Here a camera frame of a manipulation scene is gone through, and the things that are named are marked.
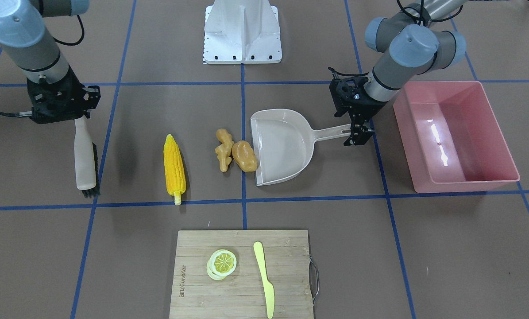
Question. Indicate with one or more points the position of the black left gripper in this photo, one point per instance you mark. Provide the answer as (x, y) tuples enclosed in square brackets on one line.
[(365, 107)]

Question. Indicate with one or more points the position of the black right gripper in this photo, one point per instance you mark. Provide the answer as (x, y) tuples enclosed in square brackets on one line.
[(72, 81)]

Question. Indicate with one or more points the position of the white hand brush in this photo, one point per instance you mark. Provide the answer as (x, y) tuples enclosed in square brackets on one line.
[(86, 160)]

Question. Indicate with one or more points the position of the white plastic dustpan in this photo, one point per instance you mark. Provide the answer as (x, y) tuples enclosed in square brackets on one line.
[(284, 143)]

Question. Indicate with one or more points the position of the toy brown potato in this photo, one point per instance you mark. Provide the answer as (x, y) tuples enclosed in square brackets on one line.
[(245, 156)]

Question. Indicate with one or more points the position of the yellow toy corn cob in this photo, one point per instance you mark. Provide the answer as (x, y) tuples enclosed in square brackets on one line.
[(175, 180)]

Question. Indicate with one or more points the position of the toy ginger root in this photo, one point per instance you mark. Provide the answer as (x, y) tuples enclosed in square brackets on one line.
[(224, 150)]

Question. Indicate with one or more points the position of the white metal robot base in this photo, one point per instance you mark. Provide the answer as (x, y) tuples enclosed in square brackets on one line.
[(242, 31)]

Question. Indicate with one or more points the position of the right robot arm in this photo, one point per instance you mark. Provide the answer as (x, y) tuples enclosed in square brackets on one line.
[(25, 38)]

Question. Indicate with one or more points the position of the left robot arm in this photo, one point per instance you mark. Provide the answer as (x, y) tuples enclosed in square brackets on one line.
[(409, 47)]

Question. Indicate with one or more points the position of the pink plastic bin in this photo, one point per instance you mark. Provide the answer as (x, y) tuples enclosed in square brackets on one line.
[(451, 138)]

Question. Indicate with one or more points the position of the wooden cutting board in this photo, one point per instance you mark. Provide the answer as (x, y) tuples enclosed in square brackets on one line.
[(240, 295)]

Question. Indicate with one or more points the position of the yellow plastic toy knife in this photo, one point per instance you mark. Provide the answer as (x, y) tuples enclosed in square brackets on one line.
[(267, 285)]

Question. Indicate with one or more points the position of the toy lemon slice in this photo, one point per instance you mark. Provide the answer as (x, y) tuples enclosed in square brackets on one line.
[(221, 264)]

